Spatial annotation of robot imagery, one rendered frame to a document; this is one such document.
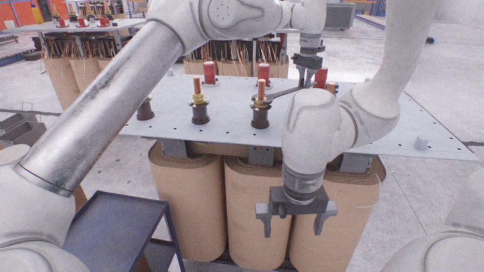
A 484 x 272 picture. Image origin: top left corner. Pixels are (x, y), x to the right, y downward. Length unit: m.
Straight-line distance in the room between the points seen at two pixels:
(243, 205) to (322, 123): 1.01
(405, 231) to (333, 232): 1.28
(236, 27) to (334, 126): 0.26
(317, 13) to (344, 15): 12.29
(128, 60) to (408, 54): 0.48
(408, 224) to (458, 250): 2.45
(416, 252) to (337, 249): 1.33
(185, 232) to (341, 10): 12.58
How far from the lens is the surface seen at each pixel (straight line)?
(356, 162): 1.24
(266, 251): 1.71
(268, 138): 0.96
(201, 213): 1.52
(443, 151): 1.16
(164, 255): 1.67
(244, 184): 1.26
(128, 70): 0.51
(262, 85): 0.96
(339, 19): 13.39
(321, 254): 1.71
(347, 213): 1.42
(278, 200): 0.57
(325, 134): 0.44
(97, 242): 1.39
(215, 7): 0.50
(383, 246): 2.52
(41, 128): 4.43
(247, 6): 0.50
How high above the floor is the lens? 1.90
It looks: 30 degrees down
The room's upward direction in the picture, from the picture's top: straight up
